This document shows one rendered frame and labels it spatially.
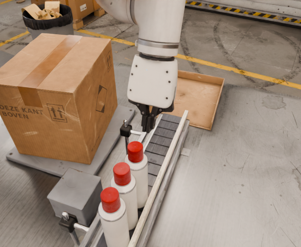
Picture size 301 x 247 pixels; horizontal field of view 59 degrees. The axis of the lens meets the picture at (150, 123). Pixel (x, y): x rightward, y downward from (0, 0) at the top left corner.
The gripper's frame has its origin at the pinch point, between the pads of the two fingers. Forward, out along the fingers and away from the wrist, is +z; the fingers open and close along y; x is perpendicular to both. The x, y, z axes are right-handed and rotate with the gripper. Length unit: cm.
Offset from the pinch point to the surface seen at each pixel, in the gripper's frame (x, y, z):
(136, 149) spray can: -9.1, 1.1, 2.3
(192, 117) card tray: 39.9, 4.2, 11.3
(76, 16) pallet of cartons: 268, -205, -2
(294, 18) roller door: 380, 69, -34
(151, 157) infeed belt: 12.5, -1.8, 16.3
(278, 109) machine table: 56, 34, 6
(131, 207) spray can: -11.9, 2.5, 14.5
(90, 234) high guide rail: -18.5, -3.3, 18.7
